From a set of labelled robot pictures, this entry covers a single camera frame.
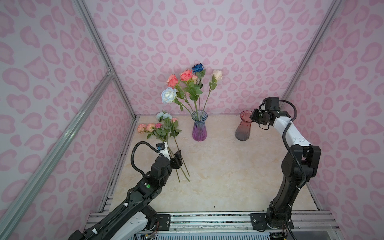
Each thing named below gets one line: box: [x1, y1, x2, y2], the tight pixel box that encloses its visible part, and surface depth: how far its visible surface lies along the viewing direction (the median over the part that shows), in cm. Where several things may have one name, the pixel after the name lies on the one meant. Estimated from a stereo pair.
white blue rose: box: [161, 87, 192, 116], surface depth 71 cm
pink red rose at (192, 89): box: [180, 69, 203, 115], surface depth 85 cm
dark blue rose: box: [192, 63, 206, 80], surface depth 88 cm
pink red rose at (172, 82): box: [166, 74, 194, 115], surface depth 80 cm
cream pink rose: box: [201, 69, 223, 114], surface depth 88 cm
